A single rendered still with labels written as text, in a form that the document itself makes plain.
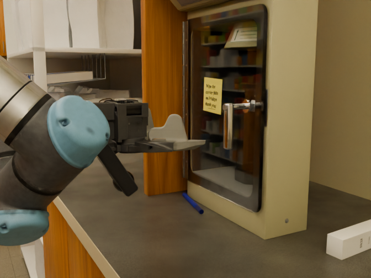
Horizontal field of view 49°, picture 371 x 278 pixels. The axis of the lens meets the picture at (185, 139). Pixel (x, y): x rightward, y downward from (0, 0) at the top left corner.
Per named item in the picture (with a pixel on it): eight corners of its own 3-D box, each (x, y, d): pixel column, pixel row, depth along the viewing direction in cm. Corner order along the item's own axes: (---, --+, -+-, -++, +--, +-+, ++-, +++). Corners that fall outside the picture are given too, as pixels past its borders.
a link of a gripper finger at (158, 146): (171, 144, 64) (117, 142, 65) (171, 153, 64) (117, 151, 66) (176, 138, 69) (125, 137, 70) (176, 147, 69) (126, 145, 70)
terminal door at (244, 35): (187, 178, 107) (187, 20, 100) (261, 215, 80) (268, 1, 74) (184, 179, 107) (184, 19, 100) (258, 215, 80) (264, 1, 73)
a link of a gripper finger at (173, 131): (203, 115, 64) (146, 114, 65) (203, 153, 65) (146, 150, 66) (205, 113, 67) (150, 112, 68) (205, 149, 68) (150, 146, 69)
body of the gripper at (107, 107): (153, 102, 66) (78, 105, 61) (153, 154, 68) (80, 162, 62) (136, 99, 73) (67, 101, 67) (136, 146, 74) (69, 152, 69)
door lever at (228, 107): (250, 148, 81) (242, 146, 83) (251, 100, 79) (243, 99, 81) (227, 150, 78) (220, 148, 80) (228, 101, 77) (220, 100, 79)
